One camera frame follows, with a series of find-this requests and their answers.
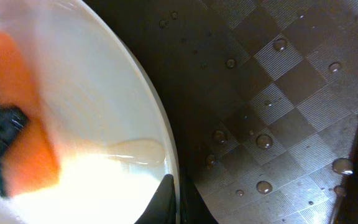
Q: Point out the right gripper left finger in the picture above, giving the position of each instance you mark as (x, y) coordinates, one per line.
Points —
(162, 207)

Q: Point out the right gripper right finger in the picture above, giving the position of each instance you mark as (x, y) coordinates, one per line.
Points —
(193, 209)

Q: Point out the white plate top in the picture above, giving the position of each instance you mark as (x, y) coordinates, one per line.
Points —
(103, 118)

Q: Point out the green and orange sponge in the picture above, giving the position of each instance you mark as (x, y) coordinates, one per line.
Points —
(27, 162)

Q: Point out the brown plastic serving tray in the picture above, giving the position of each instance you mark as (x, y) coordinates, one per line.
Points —
(262, 98)

